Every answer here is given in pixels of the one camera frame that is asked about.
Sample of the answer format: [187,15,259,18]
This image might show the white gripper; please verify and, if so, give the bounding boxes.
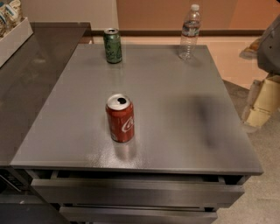
[241,75,280,132]

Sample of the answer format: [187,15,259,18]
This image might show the green soda can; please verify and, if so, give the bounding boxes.
[103,28,122,64]

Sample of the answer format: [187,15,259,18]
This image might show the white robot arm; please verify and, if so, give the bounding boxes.
[241,15,280,133]

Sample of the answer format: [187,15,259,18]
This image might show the red coke can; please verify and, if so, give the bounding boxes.
[106,94,134,143]

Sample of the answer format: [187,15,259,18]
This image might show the clear plastic water bottle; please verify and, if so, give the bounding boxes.
[178,4,201,60]

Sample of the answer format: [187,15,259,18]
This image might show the upper steel drawer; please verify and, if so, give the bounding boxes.
[31,171,244,207]

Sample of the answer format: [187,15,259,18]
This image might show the steel drawer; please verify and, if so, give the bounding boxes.
[59,206,217,224]
[31,171,244,207]

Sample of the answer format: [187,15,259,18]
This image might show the lower steel drawer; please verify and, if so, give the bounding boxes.
[59,206,217,224]

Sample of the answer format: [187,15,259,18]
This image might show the white snack box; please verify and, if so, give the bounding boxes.
[0,17,33,67]

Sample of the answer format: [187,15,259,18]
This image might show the snack bags in box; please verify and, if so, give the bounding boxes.
[0,0,24,38]

